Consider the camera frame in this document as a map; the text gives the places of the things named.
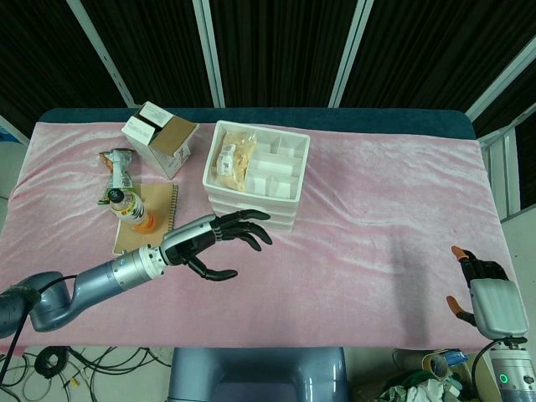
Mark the pink velvet table cloth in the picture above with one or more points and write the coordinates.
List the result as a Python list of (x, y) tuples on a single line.
[(356, 234)]

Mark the pile of crumpled waste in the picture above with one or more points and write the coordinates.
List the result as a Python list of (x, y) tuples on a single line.
[(410, 387)]

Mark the clear bag of beige snacks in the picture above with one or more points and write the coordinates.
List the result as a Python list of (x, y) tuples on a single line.
[(238, 167)]

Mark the black pleated curtain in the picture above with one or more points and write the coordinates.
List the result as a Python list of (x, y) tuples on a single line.
[(280, 50)]

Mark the grey black right robot hand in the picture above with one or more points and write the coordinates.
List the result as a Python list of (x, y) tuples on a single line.
[(498, 305)]

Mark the brown tape roll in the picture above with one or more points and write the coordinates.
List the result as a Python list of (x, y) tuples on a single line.
[(435, 364)]

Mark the white clear plastic drawer organizer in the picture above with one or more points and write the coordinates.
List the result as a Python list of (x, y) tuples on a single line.
[(274, 167)]

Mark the plastic bottle with orange drink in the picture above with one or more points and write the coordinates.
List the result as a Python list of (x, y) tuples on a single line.
[(130, 207)]

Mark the brown spiral notebook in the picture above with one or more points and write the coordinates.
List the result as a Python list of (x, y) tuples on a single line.
[(159, 201)]

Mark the white cardboard lamp box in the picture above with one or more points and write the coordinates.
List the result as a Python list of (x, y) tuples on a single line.
[(163, 155)]

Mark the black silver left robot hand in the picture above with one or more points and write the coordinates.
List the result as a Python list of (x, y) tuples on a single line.
[(188, 240)]

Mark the blue grey right robot arm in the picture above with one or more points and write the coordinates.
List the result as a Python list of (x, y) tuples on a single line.
[(517, 377)]

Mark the white aluminium frame post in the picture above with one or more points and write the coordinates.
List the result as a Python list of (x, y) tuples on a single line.
[(349, 54), (502, 71), (104, 54), (211, 54)]

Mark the crumpled green white snack packet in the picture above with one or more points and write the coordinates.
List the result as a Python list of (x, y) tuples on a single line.
[(119, 171)]

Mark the blue grey robot torso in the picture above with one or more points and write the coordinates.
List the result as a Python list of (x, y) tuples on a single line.
[(251, 377)]

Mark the teal table cover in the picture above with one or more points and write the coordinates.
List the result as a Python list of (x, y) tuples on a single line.
[(335, 117)]

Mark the blue grey left robot arm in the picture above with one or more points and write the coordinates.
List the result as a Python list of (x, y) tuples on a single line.
[(117, 272)]

